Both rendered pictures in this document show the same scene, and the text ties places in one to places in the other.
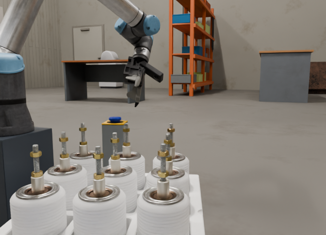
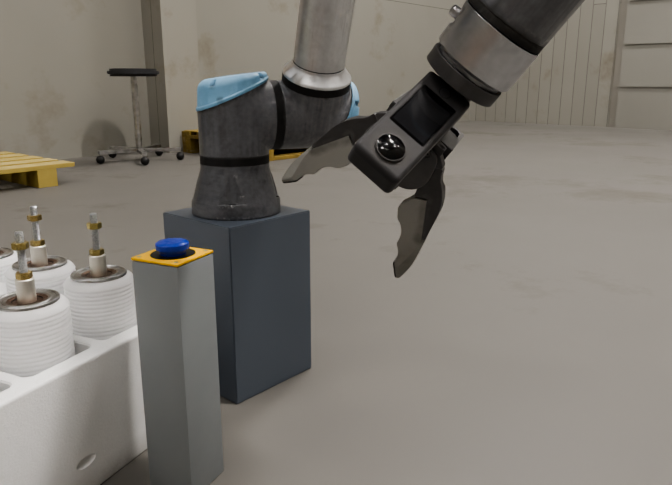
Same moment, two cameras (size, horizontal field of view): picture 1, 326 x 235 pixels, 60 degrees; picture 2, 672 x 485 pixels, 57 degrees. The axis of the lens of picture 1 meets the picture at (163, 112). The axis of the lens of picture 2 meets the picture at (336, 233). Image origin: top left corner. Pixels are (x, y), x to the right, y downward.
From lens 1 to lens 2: 142 cm
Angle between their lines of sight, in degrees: 107
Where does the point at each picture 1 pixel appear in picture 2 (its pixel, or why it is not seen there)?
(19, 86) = (208, 135)
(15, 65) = (202, 96)
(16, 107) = (204, 170)
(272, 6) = not seen: outside the picture
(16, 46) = (301, 54)
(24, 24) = (304, 4)
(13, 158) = not seen: hidden behind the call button
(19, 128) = (195, 205)
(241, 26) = not seen: outside the picture
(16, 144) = (177, 226)
